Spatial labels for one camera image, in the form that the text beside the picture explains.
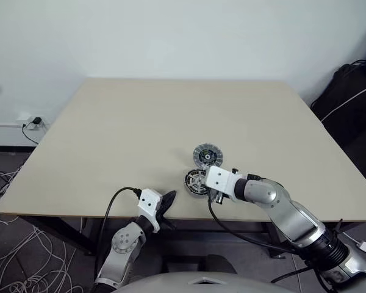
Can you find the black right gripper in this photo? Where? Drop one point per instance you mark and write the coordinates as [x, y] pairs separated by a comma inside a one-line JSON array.
[[221, 197]]

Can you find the silver round wheel part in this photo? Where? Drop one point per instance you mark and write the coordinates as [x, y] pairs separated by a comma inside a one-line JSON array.
[[186, 180]]

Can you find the white wall outlet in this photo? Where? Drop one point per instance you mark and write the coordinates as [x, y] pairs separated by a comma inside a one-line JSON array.
[[26, 117]]

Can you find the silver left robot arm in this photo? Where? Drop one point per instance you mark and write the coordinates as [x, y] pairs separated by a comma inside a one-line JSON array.
[[125, 241]]

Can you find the grey robot torso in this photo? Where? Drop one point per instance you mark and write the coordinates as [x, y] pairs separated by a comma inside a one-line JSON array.
[[170, 284]]

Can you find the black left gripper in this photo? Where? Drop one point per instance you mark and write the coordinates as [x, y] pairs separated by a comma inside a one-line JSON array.
[[161, 210]]

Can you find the black metal table frame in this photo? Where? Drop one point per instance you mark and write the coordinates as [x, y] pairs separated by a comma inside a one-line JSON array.
[[64, 236]]

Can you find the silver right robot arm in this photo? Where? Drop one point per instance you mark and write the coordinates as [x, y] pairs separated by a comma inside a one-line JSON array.
[[292, 213]]

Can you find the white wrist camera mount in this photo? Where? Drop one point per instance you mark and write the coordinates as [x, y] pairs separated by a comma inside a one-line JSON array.
[[148, 203], [219, 180]]

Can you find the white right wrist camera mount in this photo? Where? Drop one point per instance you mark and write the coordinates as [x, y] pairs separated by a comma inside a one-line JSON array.
[[219, 180]]

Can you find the large black bag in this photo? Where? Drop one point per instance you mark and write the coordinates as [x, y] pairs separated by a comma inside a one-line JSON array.
[[350, 128]]

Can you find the dark rounded shape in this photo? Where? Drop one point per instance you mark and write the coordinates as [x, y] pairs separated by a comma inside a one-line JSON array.
[[221, 263]]

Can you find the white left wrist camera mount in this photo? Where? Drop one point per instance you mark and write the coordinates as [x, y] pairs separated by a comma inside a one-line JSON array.
[[148, 203]]

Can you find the grey round motor lid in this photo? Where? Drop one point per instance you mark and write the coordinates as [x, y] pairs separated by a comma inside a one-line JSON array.
[[205, 155]]

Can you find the black power adapter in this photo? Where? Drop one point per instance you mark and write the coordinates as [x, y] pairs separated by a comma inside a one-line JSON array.
[[37, 121]]

